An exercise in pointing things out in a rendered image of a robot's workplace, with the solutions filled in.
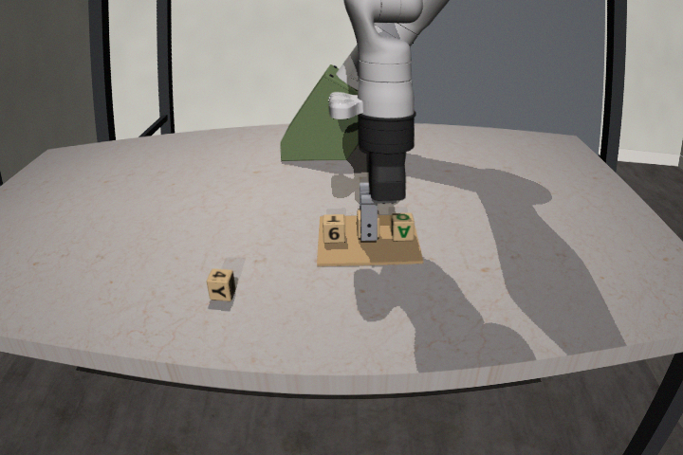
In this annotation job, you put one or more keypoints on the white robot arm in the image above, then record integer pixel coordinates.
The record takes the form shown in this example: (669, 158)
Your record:
(379, 55)

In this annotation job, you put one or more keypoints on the tan square mat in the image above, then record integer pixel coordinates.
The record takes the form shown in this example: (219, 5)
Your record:
(354, 251)

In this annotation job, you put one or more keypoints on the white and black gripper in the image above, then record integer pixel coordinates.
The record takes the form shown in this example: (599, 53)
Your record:
(386, 118)

